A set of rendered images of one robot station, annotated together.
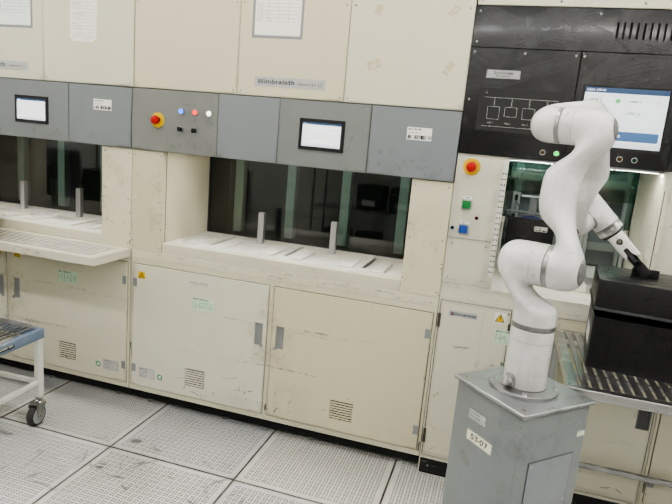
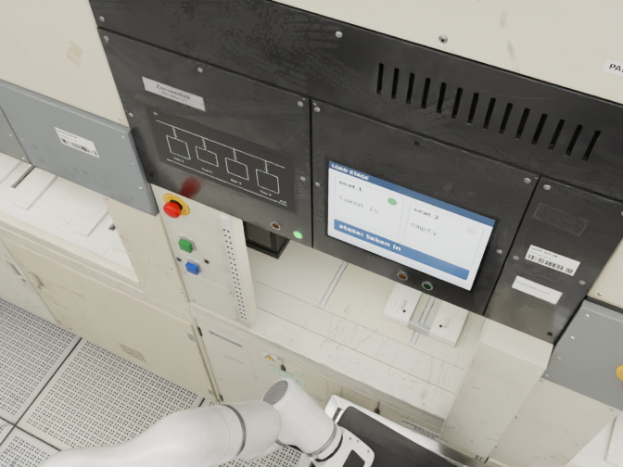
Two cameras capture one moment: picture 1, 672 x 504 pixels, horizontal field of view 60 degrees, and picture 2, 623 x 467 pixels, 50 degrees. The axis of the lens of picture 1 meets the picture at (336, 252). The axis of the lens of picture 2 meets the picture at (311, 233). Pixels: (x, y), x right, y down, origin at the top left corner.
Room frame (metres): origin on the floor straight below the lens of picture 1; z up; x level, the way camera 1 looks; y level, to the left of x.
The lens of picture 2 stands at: (1.49, -0.97, 2.50)
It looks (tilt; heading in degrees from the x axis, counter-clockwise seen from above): 55 degrees down; 11
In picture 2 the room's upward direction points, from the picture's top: 1 degrees counter-clockwise
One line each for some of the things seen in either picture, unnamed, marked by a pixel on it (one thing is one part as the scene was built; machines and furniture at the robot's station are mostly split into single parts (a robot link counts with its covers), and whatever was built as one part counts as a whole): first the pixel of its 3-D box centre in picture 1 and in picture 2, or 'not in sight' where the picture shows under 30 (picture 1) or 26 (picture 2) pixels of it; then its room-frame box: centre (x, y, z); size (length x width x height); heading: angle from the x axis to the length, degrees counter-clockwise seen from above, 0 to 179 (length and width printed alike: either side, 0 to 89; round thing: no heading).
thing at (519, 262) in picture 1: (528, 283); not in sight; (1.59, -0.55, 1.07); 0.19 x 0.12 x 0.24; 52
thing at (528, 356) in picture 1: (528, 357); not in sight; (1.57, -0.58, 0.85); 0.19 x 0.19 x 0.18
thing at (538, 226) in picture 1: (529, 228); not in sight; (2.83, -0.94, 1.06); 0.24 x 0.20 x 0.32; 75
